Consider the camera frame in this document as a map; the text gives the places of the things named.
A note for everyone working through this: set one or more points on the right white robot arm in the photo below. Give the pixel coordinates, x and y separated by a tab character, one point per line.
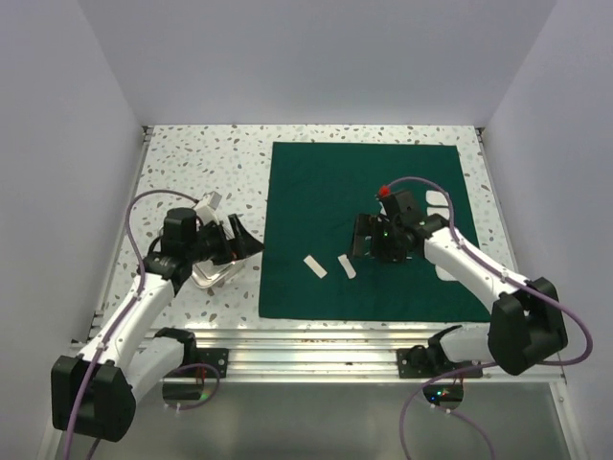
525	327

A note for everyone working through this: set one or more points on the stainless steel tray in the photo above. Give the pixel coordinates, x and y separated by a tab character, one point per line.
208	275

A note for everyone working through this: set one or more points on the left white paper strip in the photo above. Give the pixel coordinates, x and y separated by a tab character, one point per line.
315	267

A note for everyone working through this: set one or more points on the right white paper strip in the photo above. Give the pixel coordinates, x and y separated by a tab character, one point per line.
346	264

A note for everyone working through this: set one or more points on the white gauze pad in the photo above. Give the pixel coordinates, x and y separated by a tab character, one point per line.
444	275
436	199
444	212

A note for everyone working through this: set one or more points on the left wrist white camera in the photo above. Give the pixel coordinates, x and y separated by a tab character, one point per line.
206	208

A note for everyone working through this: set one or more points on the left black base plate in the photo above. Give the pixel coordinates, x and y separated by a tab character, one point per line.
217	358

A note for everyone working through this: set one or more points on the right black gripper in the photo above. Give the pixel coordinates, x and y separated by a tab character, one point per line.
367	225

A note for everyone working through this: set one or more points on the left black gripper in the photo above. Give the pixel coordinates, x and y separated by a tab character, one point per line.
242	245

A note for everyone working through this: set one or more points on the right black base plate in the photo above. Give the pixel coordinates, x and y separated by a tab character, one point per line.
420	362

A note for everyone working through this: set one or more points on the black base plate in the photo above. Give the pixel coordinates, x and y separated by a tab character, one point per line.
217	358
420	362

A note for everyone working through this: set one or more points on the green surgical drape cloth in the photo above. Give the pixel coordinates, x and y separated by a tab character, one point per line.
316	191

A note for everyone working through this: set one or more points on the white paper strip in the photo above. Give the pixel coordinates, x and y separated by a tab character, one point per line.
346	264
315	267

